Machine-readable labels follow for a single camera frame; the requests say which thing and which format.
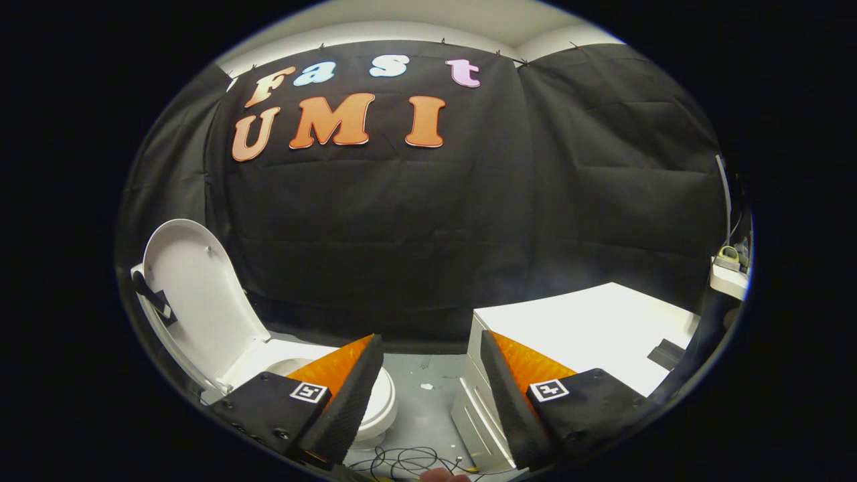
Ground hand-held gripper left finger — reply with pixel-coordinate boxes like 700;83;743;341
208;333;386;469

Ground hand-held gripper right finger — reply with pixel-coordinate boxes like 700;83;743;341
479;329;650;471

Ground white toilet lid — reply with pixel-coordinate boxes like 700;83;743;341
137;218;272;396

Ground white ceramic toilet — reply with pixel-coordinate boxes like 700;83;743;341
131;263;397;451

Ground white cabinet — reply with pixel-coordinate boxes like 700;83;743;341
450;282;702;473

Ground flat black object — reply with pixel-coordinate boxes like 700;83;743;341
647;339;687;371

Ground black backdrop cloth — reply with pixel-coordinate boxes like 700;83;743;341
115;40;730;355

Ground black tape strip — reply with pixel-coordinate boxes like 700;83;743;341
132;271;178;327

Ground white side shelf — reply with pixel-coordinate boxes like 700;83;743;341
710;258;749;301

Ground thin white pole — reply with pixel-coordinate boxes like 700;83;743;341
715;155;733;245

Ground tangled black cables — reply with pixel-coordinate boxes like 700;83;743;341
348;445;483;481

